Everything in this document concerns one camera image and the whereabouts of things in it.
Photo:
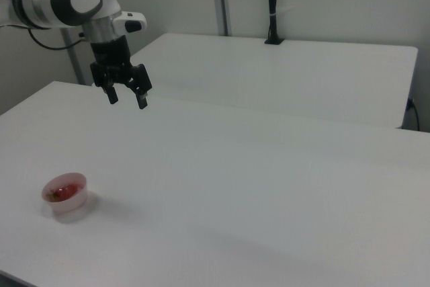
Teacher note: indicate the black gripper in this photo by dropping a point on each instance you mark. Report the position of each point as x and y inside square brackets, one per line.
[110, 52]

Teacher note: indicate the red strawberry with green leaves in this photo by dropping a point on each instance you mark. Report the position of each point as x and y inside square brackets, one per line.
[65, 192]

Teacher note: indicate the translucent pink plastic cup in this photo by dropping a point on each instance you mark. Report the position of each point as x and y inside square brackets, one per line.
[75, 199]

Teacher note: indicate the grey metal partition post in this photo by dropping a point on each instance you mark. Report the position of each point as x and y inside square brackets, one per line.
[221, 1]
[74, 62]

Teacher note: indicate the black pole base plate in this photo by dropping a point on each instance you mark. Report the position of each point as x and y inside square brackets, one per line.
[274, 41]

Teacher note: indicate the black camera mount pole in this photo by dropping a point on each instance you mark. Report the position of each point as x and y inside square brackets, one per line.
[272, 1]

